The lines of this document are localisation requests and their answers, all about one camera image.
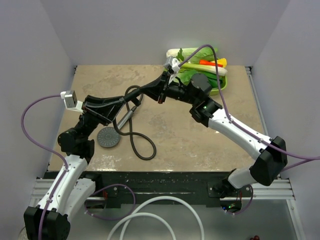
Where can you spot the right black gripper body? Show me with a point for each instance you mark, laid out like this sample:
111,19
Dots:
172,90

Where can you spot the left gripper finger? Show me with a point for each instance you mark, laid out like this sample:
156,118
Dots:
105,115
96,102

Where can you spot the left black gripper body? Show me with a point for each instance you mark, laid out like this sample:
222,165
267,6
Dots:
83,108

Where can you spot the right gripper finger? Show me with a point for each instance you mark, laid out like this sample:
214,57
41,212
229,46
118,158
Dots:
136,92
155,93

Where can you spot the black T-shaped fitting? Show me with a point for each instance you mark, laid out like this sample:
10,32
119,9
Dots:
136,102

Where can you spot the grey shower head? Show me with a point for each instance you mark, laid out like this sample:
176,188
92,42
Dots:
107,137

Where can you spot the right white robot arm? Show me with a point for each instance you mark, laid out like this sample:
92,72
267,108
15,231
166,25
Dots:
268,153

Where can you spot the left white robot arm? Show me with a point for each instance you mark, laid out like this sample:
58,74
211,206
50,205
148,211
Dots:
51,218

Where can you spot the napa cabbage in front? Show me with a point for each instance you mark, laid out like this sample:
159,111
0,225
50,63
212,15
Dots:
185,75

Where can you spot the napa cabbage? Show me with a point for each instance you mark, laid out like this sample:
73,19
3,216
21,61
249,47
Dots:
185,75
182,54

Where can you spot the green celery stalk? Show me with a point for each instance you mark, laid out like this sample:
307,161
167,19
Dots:
205,68

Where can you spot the orange carrot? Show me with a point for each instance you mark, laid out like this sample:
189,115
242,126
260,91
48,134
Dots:
210,63

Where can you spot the dark green leafy vegetable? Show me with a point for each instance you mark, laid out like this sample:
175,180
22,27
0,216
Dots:
212,78

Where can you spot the green vegetable tray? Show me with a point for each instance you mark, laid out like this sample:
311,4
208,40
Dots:
223,84

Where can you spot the napa cabbage at back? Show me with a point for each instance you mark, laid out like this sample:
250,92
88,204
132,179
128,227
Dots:
182,54

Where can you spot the yellow pepper piece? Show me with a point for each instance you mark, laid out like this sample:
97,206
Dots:
222,62

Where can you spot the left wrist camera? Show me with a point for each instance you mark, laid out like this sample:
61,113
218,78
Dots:
71,102

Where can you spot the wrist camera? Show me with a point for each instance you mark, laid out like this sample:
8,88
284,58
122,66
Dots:
71,102
172,65

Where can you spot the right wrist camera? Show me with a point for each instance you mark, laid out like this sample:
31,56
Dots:
172,65

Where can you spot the black mounting base plate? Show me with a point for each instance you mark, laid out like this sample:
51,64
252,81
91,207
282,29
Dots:
196,188

